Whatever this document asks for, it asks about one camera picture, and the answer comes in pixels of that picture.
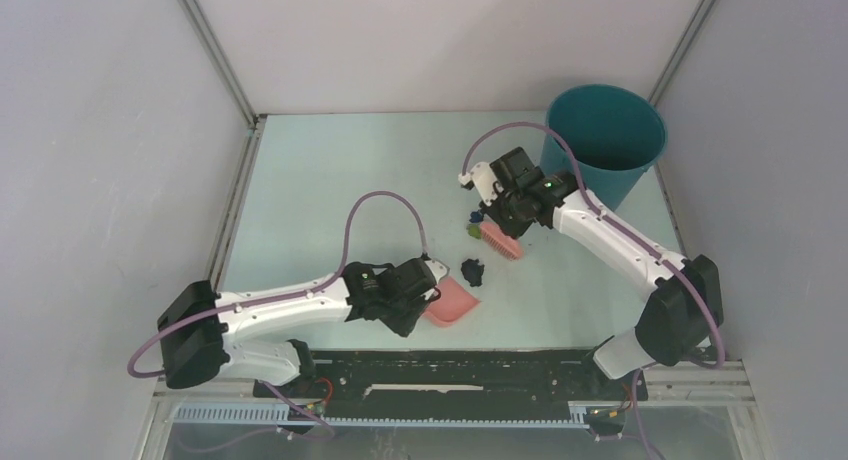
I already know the pink plastic hand brush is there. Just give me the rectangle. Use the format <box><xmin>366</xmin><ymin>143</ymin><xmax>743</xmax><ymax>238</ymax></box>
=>
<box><xmin>479</xmin><ymin>221</ymin><xmax>524</xmax><ymax>261</ymax></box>

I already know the pink plastic dustpan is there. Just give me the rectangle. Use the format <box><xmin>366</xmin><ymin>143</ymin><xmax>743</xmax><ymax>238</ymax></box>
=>
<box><xmin>423</xmin><ymin>276</ymin><xmax>480</xmax><ymax>328</ymax></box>

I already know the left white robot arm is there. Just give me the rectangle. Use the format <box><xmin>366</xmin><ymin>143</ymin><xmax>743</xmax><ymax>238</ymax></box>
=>
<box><xmin>157</xmin><ymin>255</ymin><xmax>450</xmax><ymax>397</ymax></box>

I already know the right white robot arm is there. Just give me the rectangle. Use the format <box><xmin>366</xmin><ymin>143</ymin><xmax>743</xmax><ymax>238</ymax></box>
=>
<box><xmin>459</xmin><ymin>147</ymin><xmax>724</xmax><ymax>398</ymax></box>

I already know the green paper scrap far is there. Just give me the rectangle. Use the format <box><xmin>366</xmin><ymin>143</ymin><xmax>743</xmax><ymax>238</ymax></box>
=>
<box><xmin>466</xmin><ymin>224</ymin><xmax>482</xmax><ymax>239</ymax></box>

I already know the large black paper scrap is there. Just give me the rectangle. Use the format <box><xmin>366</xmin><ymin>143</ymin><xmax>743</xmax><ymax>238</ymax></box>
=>
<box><xmin>460</xmin><ymin>258</ymin><xmax>485</xmax><ymax>287</ymax></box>

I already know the teal plastic bucket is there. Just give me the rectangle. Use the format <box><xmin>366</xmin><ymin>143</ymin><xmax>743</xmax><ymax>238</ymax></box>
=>
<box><xmin>545</xmin><ymin>84</ymin><xmax>668</xmax><ymax>210</ymax></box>

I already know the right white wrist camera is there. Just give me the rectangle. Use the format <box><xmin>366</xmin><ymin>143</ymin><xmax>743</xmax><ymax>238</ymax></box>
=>
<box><xmin>458</xmin><ymin>162</ymin><xmax>501</xmax><ymax>207</ymax></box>

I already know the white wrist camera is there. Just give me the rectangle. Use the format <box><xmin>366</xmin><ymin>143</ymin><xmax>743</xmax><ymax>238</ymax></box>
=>
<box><xmin>458</xmin><ymin>162</ymin><xmax>501</xmax><ymax>207</ymax></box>
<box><xmin>421</xmin><ymin>254</ymin><xmax>450</xmax><ymax>300</ymax></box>

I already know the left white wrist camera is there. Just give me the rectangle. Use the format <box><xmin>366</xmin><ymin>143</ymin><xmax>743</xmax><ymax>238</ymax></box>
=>
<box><xmin>421</xmin><ymin>254</ymin><xmax>450</xmax><ymax>300</ymax></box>

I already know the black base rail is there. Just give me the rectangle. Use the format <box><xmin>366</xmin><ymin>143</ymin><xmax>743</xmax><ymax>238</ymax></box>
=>
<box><xmin>278</xmin><ymin>349</ymin><xmax>647</xmax><ymax>423</ymax></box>

